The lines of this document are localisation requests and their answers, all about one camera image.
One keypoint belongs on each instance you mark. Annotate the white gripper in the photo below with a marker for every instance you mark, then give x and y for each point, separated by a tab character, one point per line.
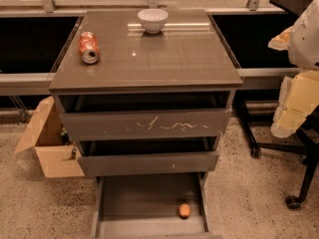
306	40

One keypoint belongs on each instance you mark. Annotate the orange fruit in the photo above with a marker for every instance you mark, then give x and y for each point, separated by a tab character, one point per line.
184	210

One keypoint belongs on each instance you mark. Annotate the grey top drawer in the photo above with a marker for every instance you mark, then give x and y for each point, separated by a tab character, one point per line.
145	124

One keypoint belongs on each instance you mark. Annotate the grey drawer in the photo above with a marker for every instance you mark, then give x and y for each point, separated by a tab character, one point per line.
145	124
149	156
146	207

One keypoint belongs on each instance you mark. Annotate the grey drawer cabinet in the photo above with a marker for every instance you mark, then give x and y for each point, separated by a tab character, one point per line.
183	67

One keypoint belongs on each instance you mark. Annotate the grey middle drawer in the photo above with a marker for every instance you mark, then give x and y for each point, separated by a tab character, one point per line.
149	156

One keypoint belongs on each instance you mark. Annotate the grey bottom drawer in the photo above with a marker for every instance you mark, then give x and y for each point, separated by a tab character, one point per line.
146	207

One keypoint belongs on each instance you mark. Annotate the white bowl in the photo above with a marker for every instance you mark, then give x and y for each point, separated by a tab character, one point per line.
153	20

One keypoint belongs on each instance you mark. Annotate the red soda can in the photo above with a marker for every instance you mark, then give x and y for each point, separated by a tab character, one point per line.
89	48

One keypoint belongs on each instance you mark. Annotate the brown cardboard box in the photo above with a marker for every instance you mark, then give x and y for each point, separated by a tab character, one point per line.
43	135

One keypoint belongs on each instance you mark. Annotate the metal window railing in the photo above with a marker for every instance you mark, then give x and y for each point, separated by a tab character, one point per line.
149	4

